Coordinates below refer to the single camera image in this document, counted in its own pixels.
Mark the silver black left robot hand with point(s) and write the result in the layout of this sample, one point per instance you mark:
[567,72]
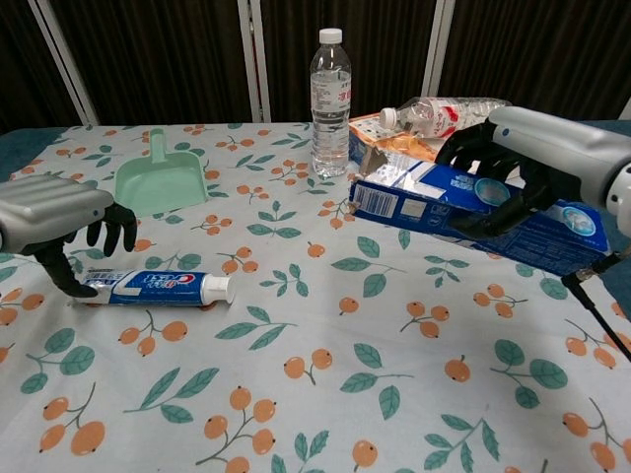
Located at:
[49,207]

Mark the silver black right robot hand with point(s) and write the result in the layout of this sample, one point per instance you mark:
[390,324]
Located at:
[542,140]

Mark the blue toothpaste carton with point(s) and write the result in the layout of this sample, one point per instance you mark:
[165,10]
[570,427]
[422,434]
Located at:
[424,202]

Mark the blue white toothpaste tube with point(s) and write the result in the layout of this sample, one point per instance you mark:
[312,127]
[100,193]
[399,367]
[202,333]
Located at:
[158,287]

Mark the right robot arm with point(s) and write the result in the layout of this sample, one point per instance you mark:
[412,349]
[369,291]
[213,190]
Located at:
[621,189]

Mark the blue and orange carton box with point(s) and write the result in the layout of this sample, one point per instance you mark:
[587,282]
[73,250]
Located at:
[365,135]

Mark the mint green plastic dustpan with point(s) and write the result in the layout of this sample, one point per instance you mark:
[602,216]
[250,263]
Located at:
[158,184]

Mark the clear water bottle red label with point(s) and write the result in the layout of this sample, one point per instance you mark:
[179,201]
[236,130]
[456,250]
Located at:
[434,115]

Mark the clear water bottle white label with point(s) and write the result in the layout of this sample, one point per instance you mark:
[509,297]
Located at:
[330,123]

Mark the fruit and leaf print tablecloth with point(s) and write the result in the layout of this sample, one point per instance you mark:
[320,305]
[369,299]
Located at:
[315,374]

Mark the white partition frame post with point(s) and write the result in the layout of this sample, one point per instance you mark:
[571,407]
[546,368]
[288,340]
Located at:
[69,64]
[436,49]
[254,59]

